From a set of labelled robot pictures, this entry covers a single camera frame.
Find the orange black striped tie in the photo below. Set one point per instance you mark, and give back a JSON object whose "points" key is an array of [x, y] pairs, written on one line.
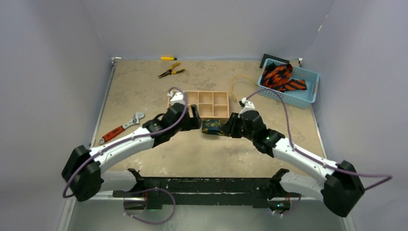
{"points": [[278, 77]]}

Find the yellow black pliers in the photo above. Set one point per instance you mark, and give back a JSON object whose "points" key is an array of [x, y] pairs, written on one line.
{"points": [[171, 70]]}

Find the black flat box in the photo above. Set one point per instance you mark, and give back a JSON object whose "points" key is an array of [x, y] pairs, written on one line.
{"points": [[268, 56]]}

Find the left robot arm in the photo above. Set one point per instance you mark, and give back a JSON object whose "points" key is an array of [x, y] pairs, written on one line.
{"points": [[84, 167]]}

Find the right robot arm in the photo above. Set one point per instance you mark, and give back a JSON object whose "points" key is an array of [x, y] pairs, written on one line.
{"points": [[336, 185]]}

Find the light blue plastic basket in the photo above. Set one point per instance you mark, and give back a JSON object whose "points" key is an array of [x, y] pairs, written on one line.
{"points": [[298, 98]]}

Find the yellow handled screwdriver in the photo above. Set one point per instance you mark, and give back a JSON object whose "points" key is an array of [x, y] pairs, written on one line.
{"points": [[164, 58]]}

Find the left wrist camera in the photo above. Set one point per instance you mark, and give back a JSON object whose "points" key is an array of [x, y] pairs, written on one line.
{"points": [[177, 97]]}

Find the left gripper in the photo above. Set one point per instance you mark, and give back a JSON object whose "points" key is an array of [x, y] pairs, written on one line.
{"points": [[193, 122]]}

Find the red handled adjustable wrench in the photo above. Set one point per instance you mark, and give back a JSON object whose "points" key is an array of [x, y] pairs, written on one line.
{"points": [[113, 133]]}

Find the blue floral tie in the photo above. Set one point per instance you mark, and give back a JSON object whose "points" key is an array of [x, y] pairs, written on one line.
{"points": [[212, 127]]}

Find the black base frame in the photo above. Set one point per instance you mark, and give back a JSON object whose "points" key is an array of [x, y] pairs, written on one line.
{"points": [[256, 192]]}

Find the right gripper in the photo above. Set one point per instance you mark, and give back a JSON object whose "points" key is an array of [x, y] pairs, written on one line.
{"points": [[231, 125]]}

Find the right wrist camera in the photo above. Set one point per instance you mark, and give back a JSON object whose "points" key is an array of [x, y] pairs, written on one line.
{"points": [[246, 105]]}

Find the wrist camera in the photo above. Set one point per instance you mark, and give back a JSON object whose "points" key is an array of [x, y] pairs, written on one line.
{"points": [[246, 105], [177, 97]]}

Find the wooden compartment tray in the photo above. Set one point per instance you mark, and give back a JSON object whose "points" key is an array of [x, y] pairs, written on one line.
{"points": [[210, 104]]}

